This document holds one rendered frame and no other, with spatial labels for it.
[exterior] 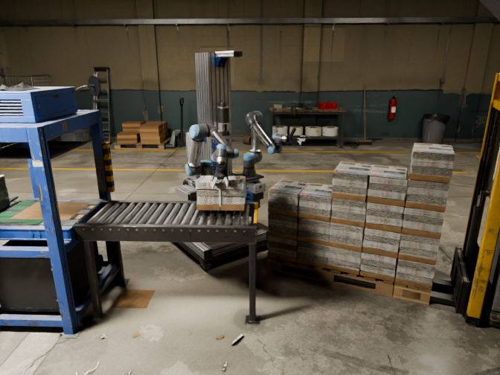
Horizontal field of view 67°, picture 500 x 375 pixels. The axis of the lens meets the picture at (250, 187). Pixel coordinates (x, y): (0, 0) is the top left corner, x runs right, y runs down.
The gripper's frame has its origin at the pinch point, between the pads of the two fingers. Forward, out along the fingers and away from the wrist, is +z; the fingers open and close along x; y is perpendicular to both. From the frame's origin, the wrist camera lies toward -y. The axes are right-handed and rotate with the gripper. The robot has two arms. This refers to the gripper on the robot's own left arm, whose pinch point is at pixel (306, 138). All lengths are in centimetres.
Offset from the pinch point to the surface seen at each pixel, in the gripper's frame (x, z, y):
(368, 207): 46, 72, 39
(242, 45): -523, -361, -41
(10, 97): 189, -132, -74
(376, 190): 45, 76, 23
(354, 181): 45, 59, 18
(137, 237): 169, -68, 30
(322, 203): 50, 33, 41
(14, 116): 191, -132, -62
